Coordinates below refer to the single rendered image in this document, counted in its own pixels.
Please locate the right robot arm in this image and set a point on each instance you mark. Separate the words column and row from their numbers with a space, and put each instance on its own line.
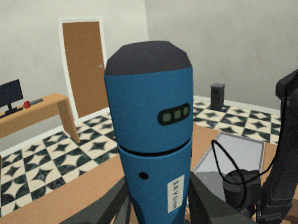
column 275, row 198

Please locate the blue electric screwdriver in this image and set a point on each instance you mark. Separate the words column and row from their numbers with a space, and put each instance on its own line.
column 149, row 88

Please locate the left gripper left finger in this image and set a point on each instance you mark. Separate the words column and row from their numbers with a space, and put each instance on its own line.
column 103, row 210

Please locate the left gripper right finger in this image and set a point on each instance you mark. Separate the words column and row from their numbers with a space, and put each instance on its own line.
column 212, row 209

